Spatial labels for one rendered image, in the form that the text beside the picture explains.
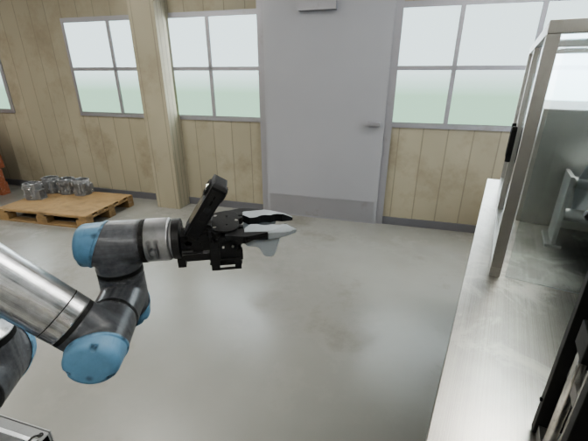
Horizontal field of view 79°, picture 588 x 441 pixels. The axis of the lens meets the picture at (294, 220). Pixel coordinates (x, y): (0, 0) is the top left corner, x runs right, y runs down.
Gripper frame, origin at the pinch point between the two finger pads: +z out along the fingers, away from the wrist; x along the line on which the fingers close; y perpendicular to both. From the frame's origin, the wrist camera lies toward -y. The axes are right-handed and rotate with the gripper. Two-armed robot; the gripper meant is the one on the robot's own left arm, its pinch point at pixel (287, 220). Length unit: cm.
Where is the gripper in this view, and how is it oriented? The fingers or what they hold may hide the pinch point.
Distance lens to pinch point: 64.6
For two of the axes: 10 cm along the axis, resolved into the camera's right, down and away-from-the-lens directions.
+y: -0.2, 8.6, 5.0
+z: 9.9, -0.6, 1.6
